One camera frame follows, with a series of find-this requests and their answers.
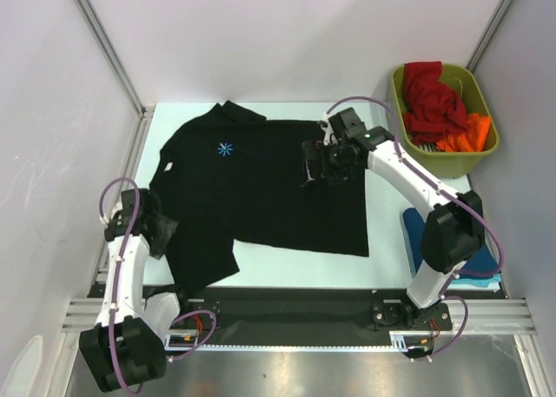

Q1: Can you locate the green plastic basket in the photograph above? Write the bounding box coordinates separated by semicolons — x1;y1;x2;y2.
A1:
387;63;499;178

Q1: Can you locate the white slotted cable duct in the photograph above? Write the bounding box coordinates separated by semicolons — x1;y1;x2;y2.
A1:
163;328;432;354

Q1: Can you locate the folded dark blue t shirt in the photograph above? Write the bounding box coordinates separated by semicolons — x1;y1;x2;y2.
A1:
401;208;497;278

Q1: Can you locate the black t shirt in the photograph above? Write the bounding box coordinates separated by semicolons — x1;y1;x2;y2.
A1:
149;102;369;295

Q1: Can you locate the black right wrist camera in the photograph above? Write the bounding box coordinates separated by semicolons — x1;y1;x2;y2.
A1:
323;108;367;145

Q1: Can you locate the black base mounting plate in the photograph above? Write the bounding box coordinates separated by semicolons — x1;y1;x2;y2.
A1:
179;288;453;336

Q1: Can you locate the aluminium frame post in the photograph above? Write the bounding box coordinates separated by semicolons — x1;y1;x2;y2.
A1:
466;0;516;73
74;0;147;117

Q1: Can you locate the aluminium frame post right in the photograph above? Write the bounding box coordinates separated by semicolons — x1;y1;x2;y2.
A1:
466;0;516;73

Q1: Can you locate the folded light blue t shirt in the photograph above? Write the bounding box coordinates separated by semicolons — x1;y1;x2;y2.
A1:
451;274;502;291

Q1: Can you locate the red t shirt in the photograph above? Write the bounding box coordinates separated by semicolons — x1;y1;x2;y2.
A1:
402;61;467;145

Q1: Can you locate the orange t shirt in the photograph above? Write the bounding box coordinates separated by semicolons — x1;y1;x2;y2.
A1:
436;113;492;153

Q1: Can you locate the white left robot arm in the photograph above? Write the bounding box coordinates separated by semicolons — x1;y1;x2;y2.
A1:
79;189;192;393

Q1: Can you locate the aluminium frame post left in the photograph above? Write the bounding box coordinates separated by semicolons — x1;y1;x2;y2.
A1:
74;0;147;117

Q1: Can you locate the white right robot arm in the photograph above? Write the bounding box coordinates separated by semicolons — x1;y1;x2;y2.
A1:
302;127;485;328

